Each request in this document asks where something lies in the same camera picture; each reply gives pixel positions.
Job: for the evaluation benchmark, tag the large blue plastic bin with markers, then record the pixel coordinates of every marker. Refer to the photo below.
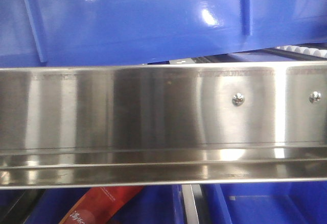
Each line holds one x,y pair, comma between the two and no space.
128,32

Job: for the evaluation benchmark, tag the lower left blue bin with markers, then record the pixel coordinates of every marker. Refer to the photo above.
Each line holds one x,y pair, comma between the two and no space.
154,204

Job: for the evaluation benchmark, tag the white conveyor rollers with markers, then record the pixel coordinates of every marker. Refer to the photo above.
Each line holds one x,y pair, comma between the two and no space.
309,51

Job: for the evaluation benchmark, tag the lower right blue bin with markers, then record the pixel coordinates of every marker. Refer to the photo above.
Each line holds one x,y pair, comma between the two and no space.
293,202

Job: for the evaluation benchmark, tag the red printed package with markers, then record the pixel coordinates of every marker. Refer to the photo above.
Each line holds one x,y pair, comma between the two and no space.
100,204

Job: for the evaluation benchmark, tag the left rail screw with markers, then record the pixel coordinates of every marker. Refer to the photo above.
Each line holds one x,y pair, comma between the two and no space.
238,99

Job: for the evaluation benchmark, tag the rail screw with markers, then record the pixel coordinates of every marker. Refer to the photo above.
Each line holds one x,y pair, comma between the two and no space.
238,99
315,96

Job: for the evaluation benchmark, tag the stainless steel conveyor side rail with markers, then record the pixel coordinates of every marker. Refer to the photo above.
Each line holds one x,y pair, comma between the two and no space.
162,124

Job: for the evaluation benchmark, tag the right rail screw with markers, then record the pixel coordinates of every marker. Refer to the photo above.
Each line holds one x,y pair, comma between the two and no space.
315,96

